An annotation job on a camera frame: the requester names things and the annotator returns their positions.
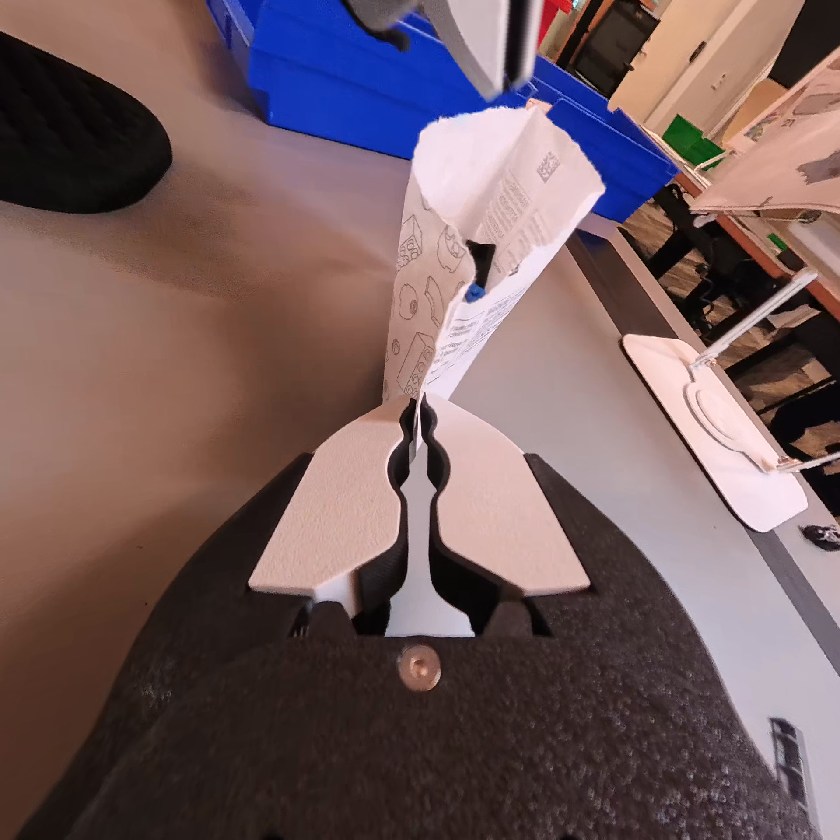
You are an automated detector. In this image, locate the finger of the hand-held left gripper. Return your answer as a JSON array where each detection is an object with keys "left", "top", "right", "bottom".
[
  {"left": 427, "top": 0, "right": 510, "bottom": 102},
  {"left": 510, "top": 0, "right": 540, "bottom": 90}
]

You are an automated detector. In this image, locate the small flat black piece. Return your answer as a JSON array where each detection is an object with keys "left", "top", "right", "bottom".
[{"left": 768, "top": 716, "right": 821, "bottom": 815}]

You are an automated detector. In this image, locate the white book stand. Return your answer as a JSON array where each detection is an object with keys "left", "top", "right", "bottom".
[{"left": 621, "top": 263, "right": 840, "bottom": 532}]

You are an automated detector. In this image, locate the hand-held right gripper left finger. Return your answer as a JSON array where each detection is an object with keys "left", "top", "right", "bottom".
[{"left": 250, "top": 398, "right": 416, "bottom": 607}]

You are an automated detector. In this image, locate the green box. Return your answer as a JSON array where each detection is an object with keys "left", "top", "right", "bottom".
[{"left": 661, "top": 115, "right": 723, "bottom": 165}]

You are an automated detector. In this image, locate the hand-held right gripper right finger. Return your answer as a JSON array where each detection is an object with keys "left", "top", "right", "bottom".
[{"left": 423, "top": 394, "right": 592, "bottom": 602}]

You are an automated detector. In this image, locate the large printed paper bag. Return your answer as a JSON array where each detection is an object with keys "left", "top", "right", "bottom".
[{"left": 381, "top": 103, "right": 605, "bottom": 454}]

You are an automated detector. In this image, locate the lego instruction booklet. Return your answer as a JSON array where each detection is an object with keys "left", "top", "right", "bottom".
[{"left": 689, "top": 53, "right": 840, "bottom": 217}]

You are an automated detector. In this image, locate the black rough rounded object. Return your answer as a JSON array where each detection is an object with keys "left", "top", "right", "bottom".
[{"left": 0, "top": 29, "right": 174, "bottom": 215}]

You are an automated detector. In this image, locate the blue plastic bin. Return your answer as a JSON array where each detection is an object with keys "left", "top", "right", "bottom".
[
  {"left": 525, "top": 56, "right": 679, "bottom": 224},
  {"left": 204, "top": 0, "right": 532, "bottom": 161}
]

